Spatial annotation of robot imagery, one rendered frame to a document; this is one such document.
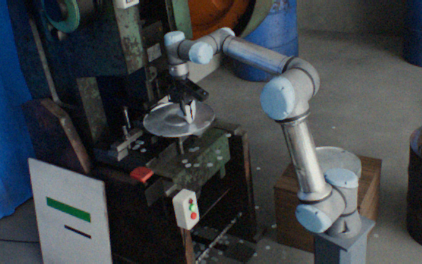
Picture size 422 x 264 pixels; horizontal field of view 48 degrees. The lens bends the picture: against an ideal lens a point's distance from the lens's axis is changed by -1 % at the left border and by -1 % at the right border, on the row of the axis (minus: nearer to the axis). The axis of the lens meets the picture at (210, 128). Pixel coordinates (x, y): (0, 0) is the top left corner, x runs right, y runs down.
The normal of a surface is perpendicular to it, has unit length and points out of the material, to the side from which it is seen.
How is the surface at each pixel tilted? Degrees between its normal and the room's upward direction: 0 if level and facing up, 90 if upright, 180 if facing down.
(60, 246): 78
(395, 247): 0
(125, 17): 90
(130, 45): 90
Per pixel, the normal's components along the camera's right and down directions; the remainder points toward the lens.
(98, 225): -0.55, 0.28
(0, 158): 0.82, 0.18
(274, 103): -0.70, 0.31
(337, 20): -0.56, 0.47
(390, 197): -0.12, -0.87
